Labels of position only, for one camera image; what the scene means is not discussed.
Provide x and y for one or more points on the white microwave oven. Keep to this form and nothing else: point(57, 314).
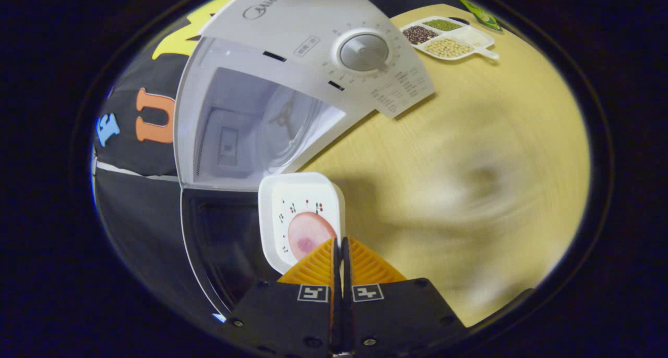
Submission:
point(302, 24)

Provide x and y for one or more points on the green drink bottle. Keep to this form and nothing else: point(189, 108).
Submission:
point(482, 16)

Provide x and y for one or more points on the white square plate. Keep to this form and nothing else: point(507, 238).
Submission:
point(292, 191)

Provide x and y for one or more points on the divided white dish of beans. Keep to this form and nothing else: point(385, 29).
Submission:
point(449, 47)

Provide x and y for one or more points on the pink ham slice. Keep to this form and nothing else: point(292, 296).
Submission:
point(308, 235)

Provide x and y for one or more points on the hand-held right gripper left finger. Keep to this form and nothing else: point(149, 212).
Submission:
point(287, 316)

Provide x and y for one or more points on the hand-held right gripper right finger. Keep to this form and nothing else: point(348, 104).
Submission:
point(402, 316)

